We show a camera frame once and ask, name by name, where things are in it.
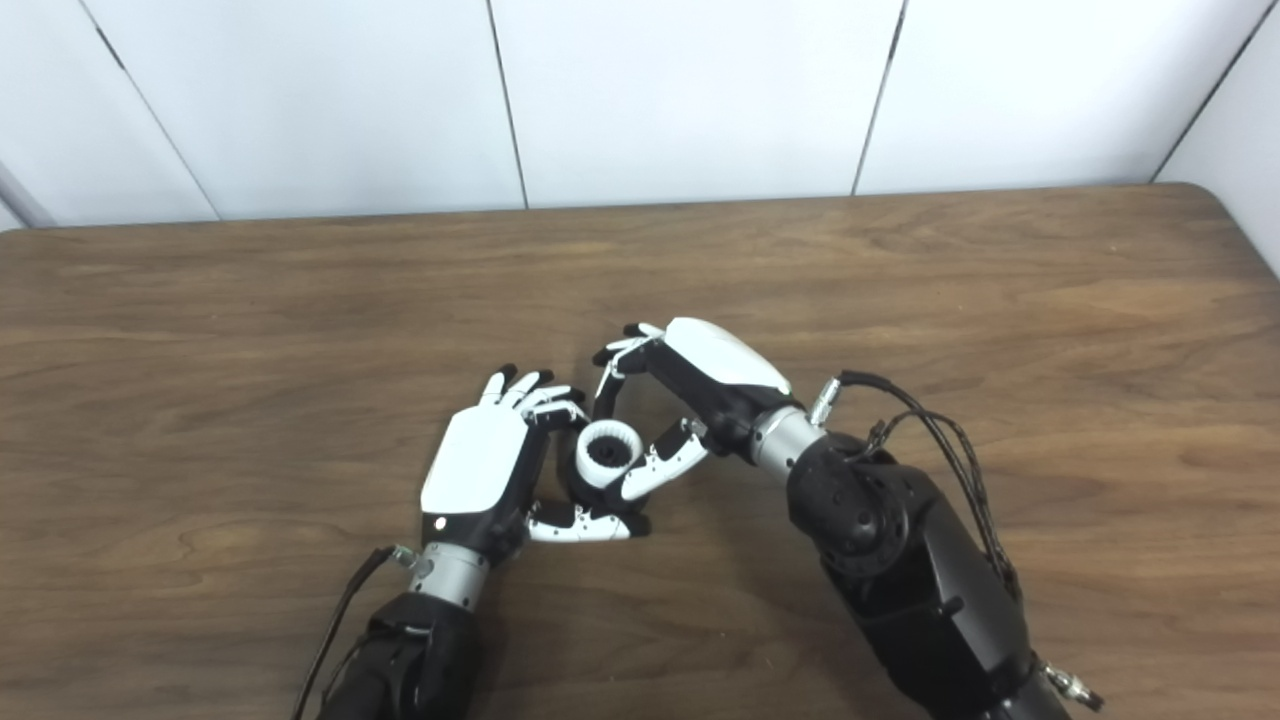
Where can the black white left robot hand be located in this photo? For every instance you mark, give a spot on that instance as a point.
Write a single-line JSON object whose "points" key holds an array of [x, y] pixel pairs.
{"points": [[480, 460]]}

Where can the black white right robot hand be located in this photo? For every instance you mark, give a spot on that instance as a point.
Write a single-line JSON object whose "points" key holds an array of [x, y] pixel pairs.
{"points": [[720, 360]]}

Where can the round black plastic part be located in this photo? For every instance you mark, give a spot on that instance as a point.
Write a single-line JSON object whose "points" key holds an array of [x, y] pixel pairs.
{"points": [[607, 455]]}

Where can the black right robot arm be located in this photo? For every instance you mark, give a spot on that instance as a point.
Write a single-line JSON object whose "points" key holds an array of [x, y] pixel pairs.
{"points": [[900, 560]]}

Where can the grey wall corner post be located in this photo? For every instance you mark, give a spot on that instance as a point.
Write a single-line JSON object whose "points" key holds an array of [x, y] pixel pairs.
{"points": [[22, 200]]}

